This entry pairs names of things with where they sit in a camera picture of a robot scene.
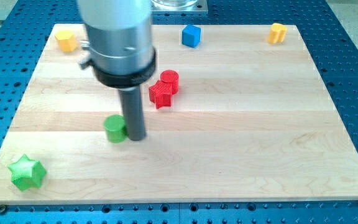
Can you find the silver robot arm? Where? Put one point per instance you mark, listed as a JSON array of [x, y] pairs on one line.
[[119, 41]]

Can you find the blue cube block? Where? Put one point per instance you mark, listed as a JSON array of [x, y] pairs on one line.
[[190, 36]]

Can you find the red star block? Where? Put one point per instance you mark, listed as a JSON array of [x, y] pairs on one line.
[[161, 94]]

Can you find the red cylinder block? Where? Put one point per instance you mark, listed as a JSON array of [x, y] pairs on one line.
[[171, 77]]

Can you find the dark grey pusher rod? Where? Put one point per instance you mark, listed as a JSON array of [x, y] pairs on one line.
[[131, 104]]

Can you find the wooden board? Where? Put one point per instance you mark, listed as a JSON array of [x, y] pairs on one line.
[[252, 121]]

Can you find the green cylinder block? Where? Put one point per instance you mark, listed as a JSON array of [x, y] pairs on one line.
[[115, 128]]

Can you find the yellow heart block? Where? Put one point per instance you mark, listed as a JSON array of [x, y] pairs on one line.
[[277, 33]]

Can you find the yellow hexagon block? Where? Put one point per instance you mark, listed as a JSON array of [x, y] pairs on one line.
[[66, 40]]

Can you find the green star block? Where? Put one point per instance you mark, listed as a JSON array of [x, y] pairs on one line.
[[27, 173]]

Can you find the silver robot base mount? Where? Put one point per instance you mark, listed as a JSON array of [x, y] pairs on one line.
[[179, 6]]

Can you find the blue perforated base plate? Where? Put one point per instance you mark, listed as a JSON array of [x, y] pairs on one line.
[[28, 27]]

